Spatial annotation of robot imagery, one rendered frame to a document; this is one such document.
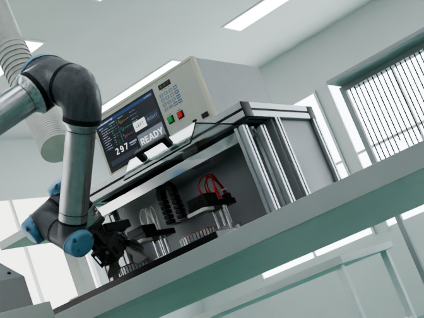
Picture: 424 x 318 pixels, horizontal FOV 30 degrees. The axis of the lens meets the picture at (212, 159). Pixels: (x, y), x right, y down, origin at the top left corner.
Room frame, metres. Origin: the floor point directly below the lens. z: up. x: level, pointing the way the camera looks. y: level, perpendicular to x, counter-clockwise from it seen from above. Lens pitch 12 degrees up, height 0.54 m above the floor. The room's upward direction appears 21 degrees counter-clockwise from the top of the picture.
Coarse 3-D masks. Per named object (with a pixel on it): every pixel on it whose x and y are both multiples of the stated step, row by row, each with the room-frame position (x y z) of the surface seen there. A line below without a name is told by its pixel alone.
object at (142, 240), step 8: (152, 224) 2.34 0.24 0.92; (128, 232) 2.32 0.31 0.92; (136, 232) 2.31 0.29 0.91; (144, 232) 2.29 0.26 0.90; (152, 232) 2.32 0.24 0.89; (160, 232) 2.35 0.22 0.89; (168, 232) 2.39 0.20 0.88; (144, 240) 2.29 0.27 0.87; (152, 240) 2.40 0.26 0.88; (168, 248) 2.38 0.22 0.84
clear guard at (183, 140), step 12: (180, 132) 1.98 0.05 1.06; (192, 132) 1.94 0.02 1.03; (204, 132) 2.09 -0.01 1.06; (216, 132) 2.14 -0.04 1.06; (228, 132) 2.19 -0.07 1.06; (180, 144) 1.94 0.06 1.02; (192, 144) 2.17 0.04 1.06; (204, 144) 2.22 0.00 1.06; (156, 156) 1.99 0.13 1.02; (168, 156) 2.20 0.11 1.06; (180, 156) 2.25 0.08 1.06; (132, 168) 2.04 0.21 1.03; (144, 168) 2.00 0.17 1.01
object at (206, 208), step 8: (208, 192) 2.19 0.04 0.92; (192, 200) 2.19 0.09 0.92; (200, 200) 2.18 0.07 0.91; (208, 200) 2.17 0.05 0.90; (216, 200) 2.21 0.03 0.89; (224, 200) 2.24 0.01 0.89; (232, 200) 2.27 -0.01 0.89; (192, 208) 2.19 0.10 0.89; (200, 208) 2.18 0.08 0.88; (208, 208) 2.17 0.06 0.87; (216, 208) 2.26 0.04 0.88; (192, 216) 2.18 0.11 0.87; (216, 216) 2.28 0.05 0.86; (224, 216) 2.27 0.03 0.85; (216, 224) 2.28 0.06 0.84; (224, 224) 2.26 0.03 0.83
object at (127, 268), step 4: (128, 264) 2.22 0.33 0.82; (132, 264) 2.22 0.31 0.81; (136, 264) 2.22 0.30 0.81; (140, 264) 2.22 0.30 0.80; (144, 264) 2.23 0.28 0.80; (120, 268) 2.25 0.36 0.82; (124, 268) 2.22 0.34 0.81; (128, 268) 2.22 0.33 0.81; (132, 268) 2.22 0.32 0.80; (136, 268) 2.22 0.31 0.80; (120, 272) 2.24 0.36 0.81; (124, 272) 2.23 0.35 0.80; (128, 272) 2.22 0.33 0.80; (120, 276) 2.25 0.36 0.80
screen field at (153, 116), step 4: (152, 112) 2.30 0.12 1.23; (156, 112) 2.29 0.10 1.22; (144, 116) 2.32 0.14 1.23; (148, 116) 2.31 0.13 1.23; (152, 116) 2.30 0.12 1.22; (156, 116) 2.30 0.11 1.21; (140, 120) 2.33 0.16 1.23; (144, 120) 2.32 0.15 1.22; (148, 120) 2.31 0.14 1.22; (152, 120) 2.31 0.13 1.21; (136, 124) 2.34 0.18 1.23; (140, 124) 2.33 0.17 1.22; (144, 124) 2.32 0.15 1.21; (148, 124) 2.32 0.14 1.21; (136, 128) 2.34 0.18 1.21; (140, 128) 2.33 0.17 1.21
